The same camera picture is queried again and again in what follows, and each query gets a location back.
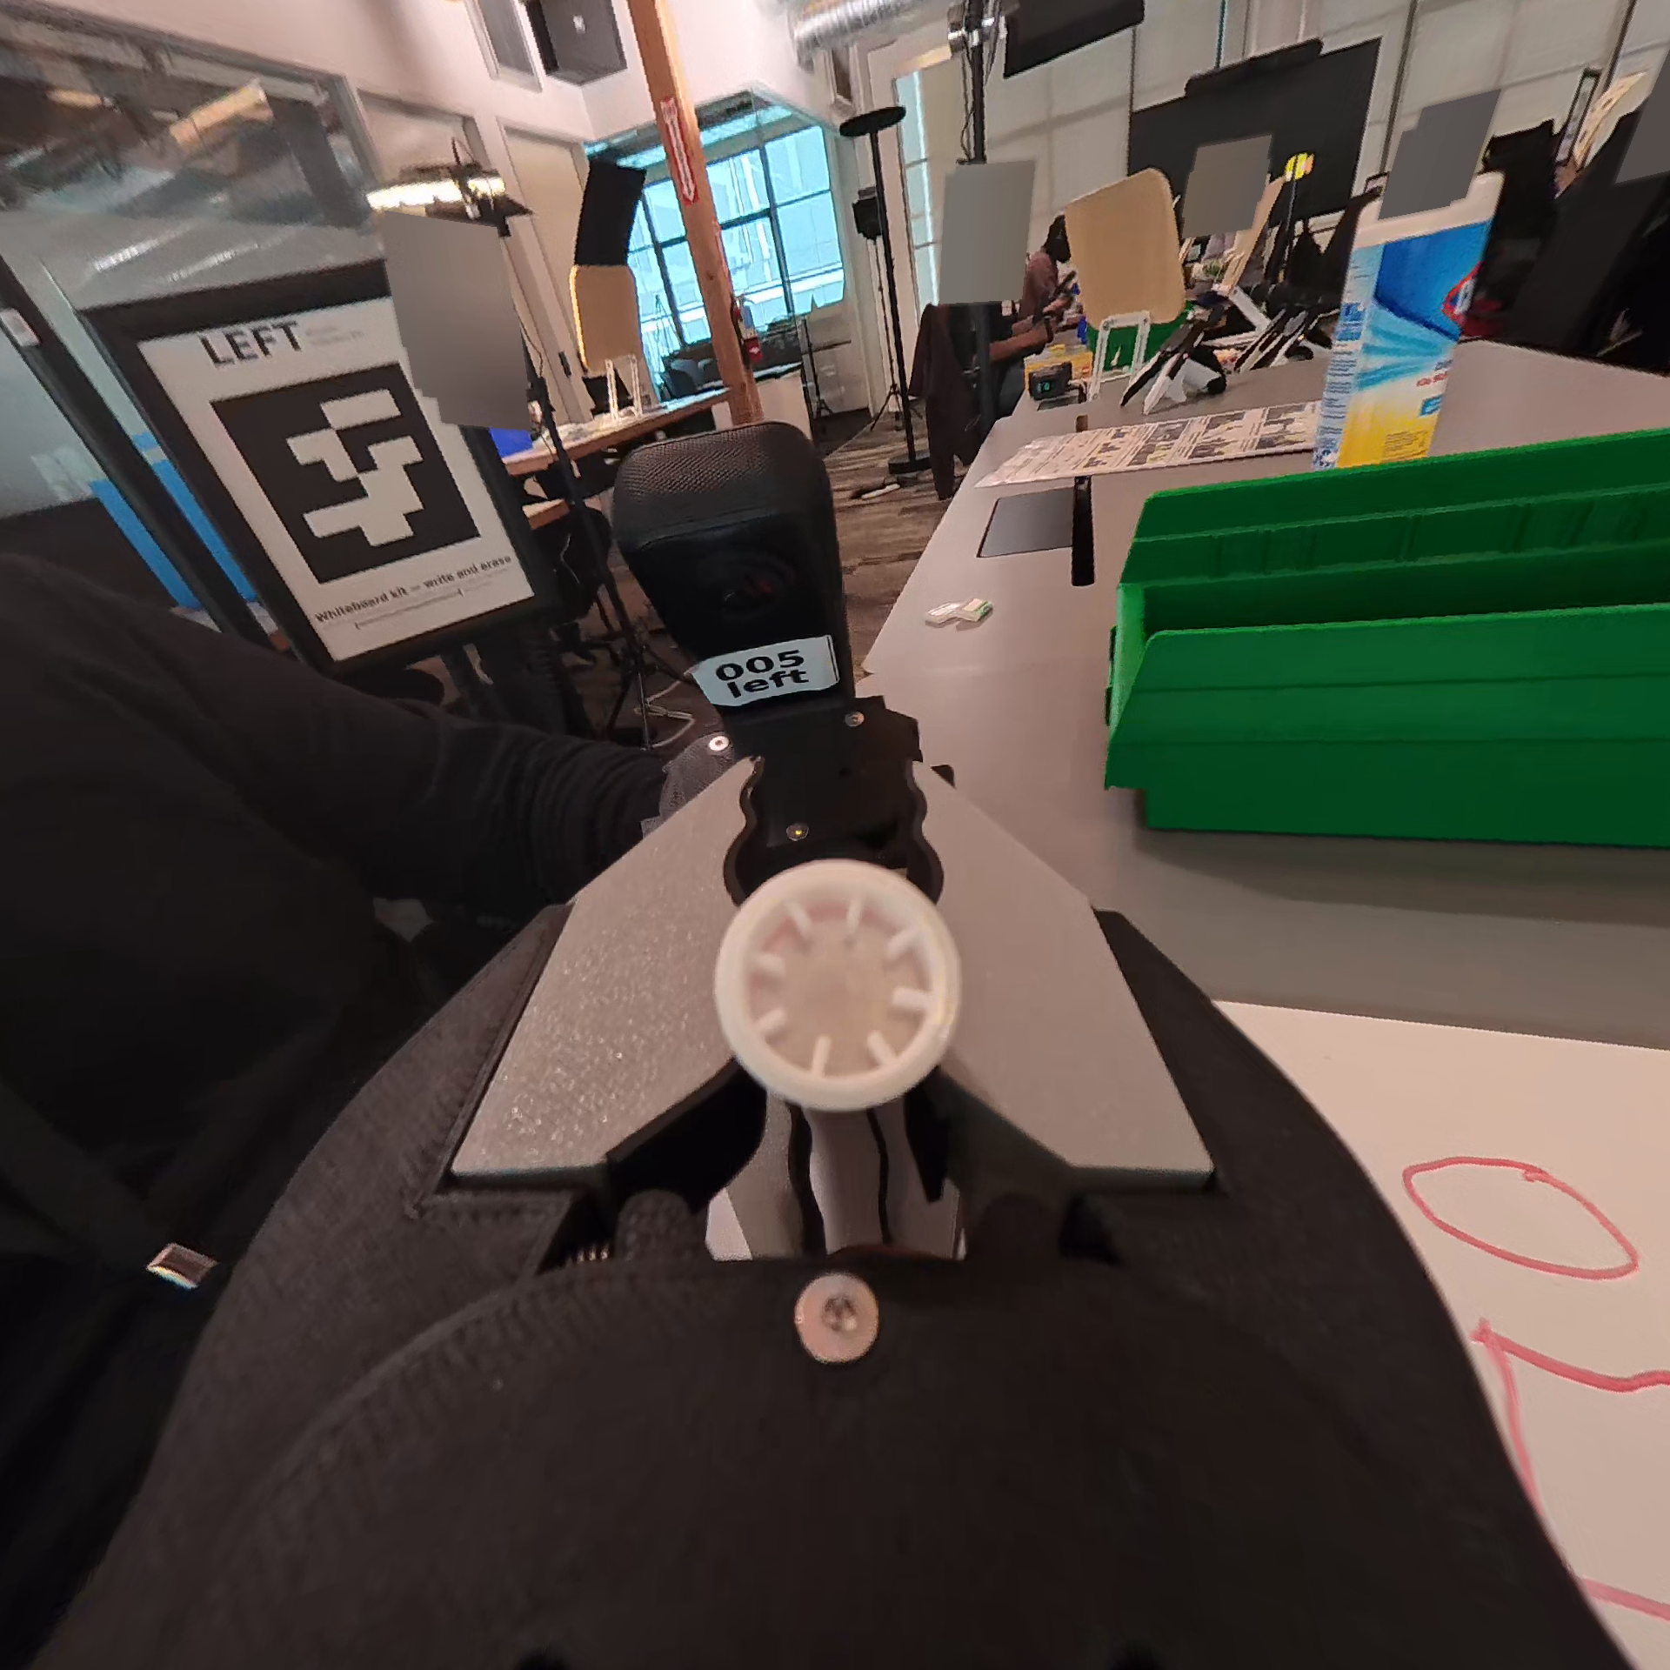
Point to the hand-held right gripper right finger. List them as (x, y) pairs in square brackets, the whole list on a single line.
[(1071, 1030)]

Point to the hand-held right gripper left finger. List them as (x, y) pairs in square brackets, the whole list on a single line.
[(614, 1018)]

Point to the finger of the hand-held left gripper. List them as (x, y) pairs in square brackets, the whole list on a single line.
[(836, 1174), (925, 1174)]

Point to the red dry erase marker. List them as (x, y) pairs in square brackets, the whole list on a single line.
[(836, 984)]

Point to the white whiteboard sheet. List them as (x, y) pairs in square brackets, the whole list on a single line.
[(1436, 1082)]

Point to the person's left forearm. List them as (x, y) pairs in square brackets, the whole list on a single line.
[(327, 783)]

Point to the wooden desk with black legs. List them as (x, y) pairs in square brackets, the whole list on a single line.
[(614, 430)]

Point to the small white plastic piece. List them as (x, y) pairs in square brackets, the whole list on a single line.
[(960, 612)]

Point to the small blue bin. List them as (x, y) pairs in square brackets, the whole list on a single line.
[(513, 440)]

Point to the chair with dark jacket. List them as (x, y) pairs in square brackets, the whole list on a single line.
[(948, 391)]

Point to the wooden sign board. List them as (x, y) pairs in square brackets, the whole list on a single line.
[(608, 313), (1123, 247)]

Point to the black light flag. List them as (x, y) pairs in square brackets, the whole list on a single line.
[(608, 209)]

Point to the printed paper sheets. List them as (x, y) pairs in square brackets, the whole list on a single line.
[(1149, 443)]

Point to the green plastic bin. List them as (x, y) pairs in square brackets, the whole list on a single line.
[(1370, 730)]

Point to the studio light on stand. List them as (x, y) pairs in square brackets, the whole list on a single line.
[(431, 189)]

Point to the black loudspeaker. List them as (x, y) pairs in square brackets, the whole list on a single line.
[(575, 33)]

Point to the framed fiducial marker sign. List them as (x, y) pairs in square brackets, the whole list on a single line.
[(184, 391)]

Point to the overhead panel light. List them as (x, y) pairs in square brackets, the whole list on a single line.
[(1071, 26)]

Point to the disinfecting wipes canister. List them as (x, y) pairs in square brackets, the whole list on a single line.
[(1396, 351)]

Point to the black monitor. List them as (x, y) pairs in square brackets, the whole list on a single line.
[(1567, 261)]

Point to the wooden support post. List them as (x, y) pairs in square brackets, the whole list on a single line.
[(692, 195)]

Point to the silver air duct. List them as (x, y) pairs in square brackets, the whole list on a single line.
[(862, 19)]

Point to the black wall screen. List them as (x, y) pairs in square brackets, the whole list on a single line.
[(1332, 116)]

